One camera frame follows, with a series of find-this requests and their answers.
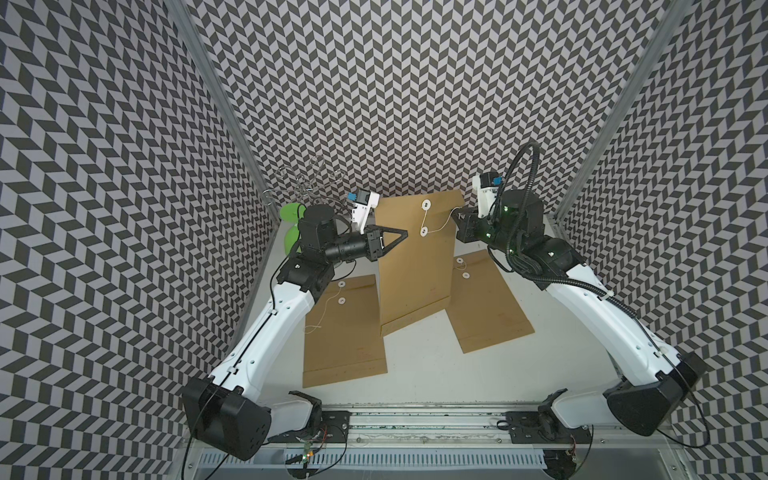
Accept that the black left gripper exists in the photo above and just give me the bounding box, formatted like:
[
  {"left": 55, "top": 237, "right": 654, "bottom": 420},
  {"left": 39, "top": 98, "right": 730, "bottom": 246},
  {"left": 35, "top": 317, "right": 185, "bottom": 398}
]
[{"left": 323, "top": 223, "right": 407, "bottom": 264}]

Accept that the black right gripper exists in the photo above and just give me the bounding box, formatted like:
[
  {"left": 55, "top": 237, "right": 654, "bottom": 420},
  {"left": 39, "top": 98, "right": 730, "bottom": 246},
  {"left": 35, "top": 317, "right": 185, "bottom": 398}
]
[{"left": 449, "top": 205, "right": 521, "bottom": 257}]

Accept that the brown file bag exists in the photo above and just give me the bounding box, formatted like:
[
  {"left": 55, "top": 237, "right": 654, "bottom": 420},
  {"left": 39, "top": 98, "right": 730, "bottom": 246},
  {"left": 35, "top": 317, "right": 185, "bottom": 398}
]
[
  {"left": 446, "top": 251, "right": 534, "bottom": 354},
  {"left": 375, "top": 190, "right": 464, "bottom": 336},
  {"left": 302, "top": 275, "right": 387, "bottom": 388}
]

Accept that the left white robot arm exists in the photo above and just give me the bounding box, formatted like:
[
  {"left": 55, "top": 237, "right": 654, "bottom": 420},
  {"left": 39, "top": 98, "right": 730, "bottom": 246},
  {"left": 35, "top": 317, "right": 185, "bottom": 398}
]
[{"left": 181, "top": 203, "right": 408, "bottom": 460}]

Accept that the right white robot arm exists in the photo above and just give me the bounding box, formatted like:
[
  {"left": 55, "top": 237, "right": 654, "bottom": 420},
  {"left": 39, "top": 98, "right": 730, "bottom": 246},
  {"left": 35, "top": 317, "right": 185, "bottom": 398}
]
[{"left": 451, "top": 187, "right": 707, "bottom": 437}]

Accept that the green plastic goblet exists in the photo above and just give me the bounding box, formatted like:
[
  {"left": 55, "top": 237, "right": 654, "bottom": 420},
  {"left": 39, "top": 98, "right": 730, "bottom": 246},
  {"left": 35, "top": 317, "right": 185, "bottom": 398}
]
[{"left": 279, "top": 202, "right": 306, "bottom": 255}]

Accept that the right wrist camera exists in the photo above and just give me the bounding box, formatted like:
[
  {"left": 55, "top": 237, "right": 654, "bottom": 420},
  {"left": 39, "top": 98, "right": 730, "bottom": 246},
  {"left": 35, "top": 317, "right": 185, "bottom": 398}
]
[{"left": 471, "top": 171, "right": 502, "bottom": 219}]

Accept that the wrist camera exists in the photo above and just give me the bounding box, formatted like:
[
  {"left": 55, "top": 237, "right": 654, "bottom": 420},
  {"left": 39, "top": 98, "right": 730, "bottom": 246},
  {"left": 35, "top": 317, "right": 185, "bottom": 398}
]
[
  {"left": 471, "top": 171, "right": 502, "bottom": 219},
  {"left": 347, "top": 189, "right": 381, "bottom": 234}
]

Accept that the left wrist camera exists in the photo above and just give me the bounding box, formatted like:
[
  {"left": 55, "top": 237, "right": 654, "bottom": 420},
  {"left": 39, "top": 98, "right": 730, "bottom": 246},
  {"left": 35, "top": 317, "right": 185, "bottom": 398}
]
[{"left": 347, "top": 189, "right": 381, "bottom": 234}]

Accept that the metal wire cup rack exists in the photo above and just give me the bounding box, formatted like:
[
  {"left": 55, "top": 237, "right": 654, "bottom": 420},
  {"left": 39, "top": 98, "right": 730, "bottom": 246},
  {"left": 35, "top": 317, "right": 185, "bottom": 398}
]
[{"left": 259, "top": 156, "right": 342, "bottom": 209}]

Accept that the aluminium front rail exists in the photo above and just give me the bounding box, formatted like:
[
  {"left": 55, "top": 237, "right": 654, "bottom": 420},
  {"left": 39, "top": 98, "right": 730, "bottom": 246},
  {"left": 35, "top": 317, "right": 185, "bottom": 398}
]
[{"left": 185, "top": 405, "right": 679, "bottom": 450}]

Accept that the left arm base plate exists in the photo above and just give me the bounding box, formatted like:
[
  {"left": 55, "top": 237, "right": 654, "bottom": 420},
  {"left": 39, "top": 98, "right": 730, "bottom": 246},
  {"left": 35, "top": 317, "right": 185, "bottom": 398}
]
[{"left": 267, "top": 410, "right": 351, "bottom": 444}]

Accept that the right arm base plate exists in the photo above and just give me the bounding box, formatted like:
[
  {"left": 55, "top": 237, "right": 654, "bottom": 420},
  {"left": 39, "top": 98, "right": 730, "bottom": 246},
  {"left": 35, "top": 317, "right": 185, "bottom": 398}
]
[{"left": 504, "top": 411, "right": 593, "bottom": 445}]

